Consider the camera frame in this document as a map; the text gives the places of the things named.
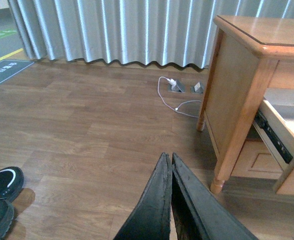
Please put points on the metal floor socket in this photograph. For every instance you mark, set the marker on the metal floor socket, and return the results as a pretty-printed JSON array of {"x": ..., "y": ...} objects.
[
  {"x": 176, "y": 86},
  {"x": 197, "y": 88}
]

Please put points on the wooden nightstand frame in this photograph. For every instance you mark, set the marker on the wooden nightstand frame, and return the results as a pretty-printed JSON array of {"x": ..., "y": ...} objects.
[{"x": 253, "y": 59}]

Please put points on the right metal floor socket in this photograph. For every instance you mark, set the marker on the right metal floor socket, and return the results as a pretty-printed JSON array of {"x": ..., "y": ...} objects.
[{"x": 197, "y": 88}]

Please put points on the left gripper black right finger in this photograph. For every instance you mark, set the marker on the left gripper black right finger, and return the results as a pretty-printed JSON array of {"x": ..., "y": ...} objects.
[{"x": 197, "y": 213}]

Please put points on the wooden drawer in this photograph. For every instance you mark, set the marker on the wooden drawer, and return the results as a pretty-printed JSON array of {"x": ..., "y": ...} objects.
[
  {"x": 255, "y": 161},
  {"x": 274, "y": 122}
]

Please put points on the grey pleated curtain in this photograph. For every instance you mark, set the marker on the grey pleated curtain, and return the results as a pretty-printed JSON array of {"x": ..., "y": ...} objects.
[{"x": 145, "y": 31}]

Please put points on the left metal floor socket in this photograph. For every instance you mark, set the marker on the left metal floor socket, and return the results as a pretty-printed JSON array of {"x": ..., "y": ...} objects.
[{"x": 176, "y": 86}]

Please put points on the upper black sneaker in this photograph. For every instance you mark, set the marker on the upper black sneaker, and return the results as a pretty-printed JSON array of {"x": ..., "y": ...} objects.
[{"x": 11, "y": 183}]

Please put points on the grey floor sign sticker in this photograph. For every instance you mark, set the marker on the grey floor sign sticker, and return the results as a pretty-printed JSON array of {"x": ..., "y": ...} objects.
[{"x": 11, "y": 67}]

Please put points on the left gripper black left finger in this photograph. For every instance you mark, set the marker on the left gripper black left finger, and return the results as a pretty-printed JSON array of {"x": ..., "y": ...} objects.
[{"x": 150, "y": 219}]

